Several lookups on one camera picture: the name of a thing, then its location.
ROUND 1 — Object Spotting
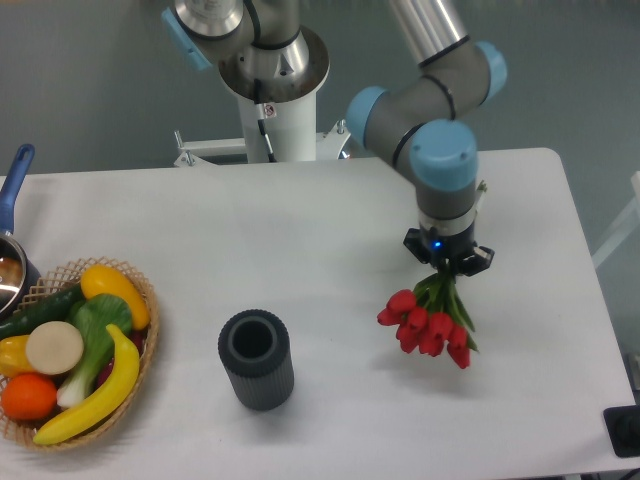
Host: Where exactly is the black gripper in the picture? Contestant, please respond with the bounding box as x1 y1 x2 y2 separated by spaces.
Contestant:
403 224 495 277

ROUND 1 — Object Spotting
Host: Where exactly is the red tulip bouquet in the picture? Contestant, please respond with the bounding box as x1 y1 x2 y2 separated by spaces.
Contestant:
376 180 489 370

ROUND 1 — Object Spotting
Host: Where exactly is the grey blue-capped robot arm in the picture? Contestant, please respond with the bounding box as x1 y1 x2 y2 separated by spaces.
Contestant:
161 1 507 276

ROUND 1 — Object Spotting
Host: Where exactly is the dark grey ribbed vase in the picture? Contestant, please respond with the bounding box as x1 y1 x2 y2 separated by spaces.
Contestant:
218 309 295 411

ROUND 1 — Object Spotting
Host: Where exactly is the black device at edge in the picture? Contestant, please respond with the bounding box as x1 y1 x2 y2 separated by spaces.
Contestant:
603 405 639 458

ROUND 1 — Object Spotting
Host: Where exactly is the red fruit in basket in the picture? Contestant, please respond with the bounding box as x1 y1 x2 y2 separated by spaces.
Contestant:
95 331 145 388

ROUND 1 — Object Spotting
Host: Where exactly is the yellow banana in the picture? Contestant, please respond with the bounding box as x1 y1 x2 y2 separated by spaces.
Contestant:
33 324 140 446

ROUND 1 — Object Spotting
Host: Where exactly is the yellow squash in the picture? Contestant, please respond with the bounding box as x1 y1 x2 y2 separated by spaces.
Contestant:
80 264 150 331

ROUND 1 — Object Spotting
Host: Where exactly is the green bok choy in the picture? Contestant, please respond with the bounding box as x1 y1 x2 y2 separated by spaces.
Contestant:
57 294 132 409

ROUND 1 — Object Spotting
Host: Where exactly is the dark green cucumber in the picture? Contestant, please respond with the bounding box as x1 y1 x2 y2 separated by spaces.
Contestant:
1 284 85 340

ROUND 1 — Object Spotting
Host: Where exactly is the beige round disc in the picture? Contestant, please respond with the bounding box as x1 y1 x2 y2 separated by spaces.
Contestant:
25 321 84 375

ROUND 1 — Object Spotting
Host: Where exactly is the orange fruit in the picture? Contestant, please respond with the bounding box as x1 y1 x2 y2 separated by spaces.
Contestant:
1 373 57 421

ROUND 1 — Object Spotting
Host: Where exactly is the yellow bell pepper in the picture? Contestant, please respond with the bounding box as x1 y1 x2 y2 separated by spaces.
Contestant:
0 335 35 378

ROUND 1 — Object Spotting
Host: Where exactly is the woven wicker basket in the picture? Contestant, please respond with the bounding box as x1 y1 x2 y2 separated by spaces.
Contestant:
1 257 159 451

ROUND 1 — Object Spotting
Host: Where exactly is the white frame at right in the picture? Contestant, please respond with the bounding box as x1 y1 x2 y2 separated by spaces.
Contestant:
591 171 639 269

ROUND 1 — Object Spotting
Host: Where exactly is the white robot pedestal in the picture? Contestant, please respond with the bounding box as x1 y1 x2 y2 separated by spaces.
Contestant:
174 26 350 166

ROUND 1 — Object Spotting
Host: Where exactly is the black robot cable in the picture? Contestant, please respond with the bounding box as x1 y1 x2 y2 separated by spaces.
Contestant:
252 78 278 163

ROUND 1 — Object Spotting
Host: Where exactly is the blue-handled saucepan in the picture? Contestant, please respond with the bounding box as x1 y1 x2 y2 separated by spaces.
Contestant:
1 144 40 321

